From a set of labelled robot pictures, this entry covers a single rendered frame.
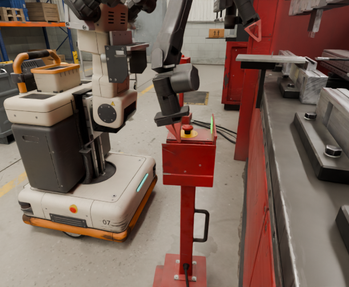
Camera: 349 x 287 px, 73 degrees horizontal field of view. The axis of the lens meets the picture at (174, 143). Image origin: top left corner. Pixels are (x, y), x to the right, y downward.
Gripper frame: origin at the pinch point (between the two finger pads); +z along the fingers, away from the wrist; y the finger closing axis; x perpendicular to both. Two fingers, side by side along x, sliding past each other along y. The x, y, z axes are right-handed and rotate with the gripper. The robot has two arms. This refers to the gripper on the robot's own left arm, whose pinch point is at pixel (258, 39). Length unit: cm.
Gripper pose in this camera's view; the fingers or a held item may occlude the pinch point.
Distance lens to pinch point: 114.6
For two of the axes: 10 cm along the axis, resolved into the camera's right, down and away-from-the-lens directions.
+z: 4.9, 8.4, 2.3
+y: 2.9, -4.1, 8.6
